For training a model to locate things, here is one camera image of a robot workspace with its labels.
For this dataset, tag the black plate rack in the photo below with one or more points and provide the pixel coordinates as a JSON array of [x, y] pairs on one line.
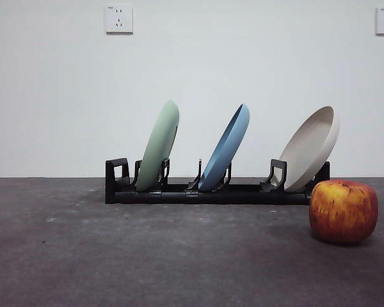
[[172, 196]]

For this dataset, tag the blue plate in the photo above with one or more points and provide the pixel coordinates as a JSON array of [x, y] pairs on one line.
[[225, 150]]

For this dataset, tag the green plate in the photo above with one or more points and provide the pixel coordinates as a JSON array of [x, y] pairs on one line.
[[158, 144]]

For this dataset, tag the beige plate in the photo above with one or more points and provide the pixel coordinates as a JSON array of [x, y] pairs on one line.
[[307, 150]]

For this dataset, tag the red yellow apple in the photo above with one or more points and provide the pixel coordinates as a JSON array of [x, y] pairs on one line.
[[344, 212]]

